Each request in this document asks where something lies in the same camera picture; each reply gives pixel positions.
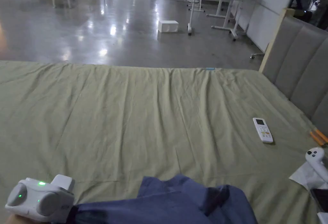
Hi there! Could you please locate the white hand controller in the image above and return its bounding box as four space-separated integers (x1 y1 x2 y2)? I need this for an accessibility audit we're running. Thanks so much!
305 147 328 183

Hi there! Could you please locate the white remote control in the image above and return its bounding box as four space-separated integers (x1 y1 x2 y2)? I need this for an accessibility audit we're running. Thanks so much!
252 117 274 144

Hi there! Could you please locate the person's left hand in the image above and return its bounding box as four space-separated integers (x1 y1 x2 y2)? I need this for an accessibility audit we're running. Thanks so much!
0 213 29 224

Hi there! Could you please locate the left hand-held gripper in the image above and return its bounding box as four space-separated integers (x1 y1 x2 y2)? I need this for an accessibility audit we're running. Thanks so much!
4 174 77 223

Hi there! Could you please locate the dark blue shirt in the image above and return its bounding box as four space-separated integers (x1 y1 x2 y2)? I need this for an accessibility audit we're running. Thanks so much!
74 174 258 224

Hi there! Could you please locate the black phone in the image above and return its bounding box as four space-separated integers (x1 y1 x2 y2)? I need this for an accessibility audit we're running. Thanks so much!
309 187 328 213

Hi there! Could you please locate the white paper sheet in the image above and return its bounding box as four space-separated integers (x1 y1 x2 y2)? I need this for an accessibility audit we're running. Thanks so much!
289 161 328 192

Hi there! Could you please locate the orange utility knife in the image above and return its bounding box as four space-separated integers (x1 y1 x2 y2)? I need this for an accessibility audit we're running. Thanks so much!
308 129 328 147

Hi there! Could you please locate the grey padded headboard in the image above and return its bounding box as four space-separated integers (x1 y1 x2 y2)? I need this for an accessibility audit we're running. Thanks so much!
258 8 328 138

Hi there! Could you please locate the bed with pale green sheet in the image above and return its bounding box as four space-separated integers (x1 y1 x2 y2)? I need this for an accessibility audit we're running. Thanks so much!
0 60 328 224

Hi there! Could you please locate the white box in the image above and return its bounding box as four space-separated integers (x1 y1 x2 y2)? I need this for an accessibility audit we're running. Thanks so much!
157 20 179 34

